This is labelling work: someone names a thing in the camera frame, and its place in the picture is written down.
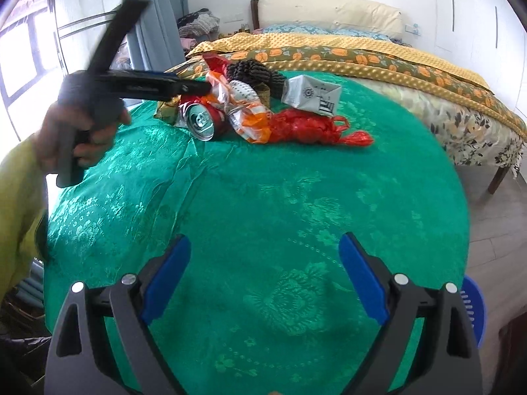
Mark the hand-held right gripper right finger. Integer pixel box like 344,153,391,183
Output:
338,231,483,395

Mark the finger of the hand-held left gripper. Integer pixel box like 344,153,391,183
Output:
88,0,150,74
94,70,211,102

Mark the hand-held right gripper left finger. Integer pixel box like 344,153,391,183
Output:
44,234,192,395

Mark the gold foil wrapper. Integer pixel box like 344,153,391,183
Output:
154,94,182,126

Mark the orange white snack wrapper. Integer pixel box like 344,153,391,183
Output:
205,70,275,145

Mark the person's left hand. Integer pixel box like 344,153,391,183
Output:
35,102,133,170

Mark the grey blue curtain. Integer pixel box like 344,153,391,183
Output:
121,0,191,108

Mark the crushed red soda can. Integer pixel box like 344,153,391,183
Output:
179,94,232,143

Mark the red snack packet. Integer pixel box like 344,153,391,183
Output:
203,53,230,80

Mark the pile of clothes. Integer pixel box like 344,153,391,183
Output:
177,8,221,40

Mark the black foam fruit net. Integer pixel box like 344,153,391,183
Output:
226,60,285,105

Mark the blue plastic basket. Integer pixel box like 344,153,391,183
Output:
459,276,487,349

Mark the green patterned tablecloth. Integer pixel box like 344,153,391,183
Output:
43,70,472,395

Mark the white grey paper carton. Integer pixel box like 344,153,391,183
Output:
282,75,343,117

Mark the red plastic mesh bag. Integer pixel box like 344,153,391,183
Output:
268,109,374,147

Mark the blue floral pillow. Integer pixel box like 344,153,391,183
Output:
261,24,393,42

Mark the beige floral bed sheet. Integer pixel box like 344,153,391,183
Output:
362,77,527,170

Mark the cream padded headboard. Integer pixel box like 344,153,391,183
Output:
257,0,404,39

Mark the wooden bed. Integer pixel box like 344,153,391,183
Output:
165,0,527,195

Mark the yellow blanket with orange flowers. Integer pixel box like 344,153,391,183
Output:
165,32,527,141

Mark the white wardrobe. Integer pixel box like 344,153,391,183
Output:
432,0,527,77

